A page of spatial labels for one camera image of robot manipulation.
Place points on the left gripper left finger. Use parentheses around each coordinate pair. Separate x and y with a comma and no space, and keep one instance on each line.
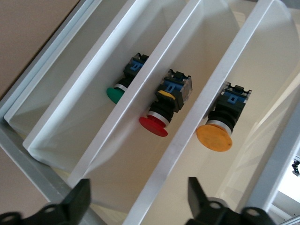
(70,211)

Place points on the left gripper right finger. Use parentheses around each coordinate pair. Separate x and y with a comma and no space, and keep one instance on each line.
(206,213)

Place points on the yellow mushroom push button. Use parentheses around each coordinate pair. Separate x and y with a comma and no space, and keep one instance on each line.
(213,139)

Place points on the white drawer holding yellow button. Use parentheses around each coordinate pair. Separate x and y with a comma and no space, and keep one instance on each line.
(253,70)

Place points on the white drawer cabinet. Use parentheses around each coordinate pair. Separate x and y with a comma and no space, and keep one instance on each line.
(30,164)

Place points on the white drawer holding red button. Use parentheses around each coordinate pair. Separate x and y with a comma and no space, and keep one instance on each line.
(131,164)

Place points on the white drawer holding green button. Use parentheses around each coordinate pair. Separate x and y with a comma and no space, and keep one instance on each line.
(77,131)

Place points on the red mushroom push button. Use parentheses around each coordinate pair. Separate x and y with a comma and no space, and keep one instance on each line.
(152,125)

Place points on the green mushroom push button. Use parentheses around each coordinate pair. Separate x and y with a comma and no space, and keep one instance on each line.
(114,95)

